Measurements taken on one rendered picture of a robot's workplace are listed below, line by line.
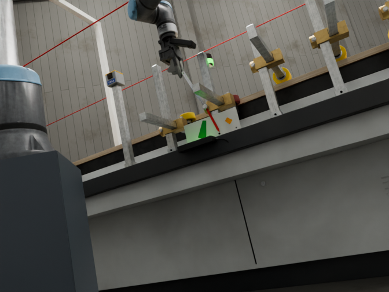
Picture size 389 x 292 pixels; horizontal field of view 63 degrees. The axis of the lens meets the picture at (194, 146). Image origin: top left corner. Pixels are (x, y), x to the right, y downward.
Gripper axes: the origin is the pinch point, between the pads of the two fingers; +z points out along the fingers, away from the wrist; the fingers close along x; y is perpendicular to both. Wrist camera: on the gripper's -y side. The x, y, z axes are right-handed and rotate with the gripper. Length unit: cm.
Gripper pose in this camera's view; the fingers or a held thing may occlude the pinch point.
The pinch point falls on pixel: (181, 75)
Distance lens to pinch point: 145.2
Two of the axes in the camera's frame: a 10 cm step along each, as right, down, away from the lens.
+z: 2.1, 9.5, -2.1
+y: -8.7, 2.8, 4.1
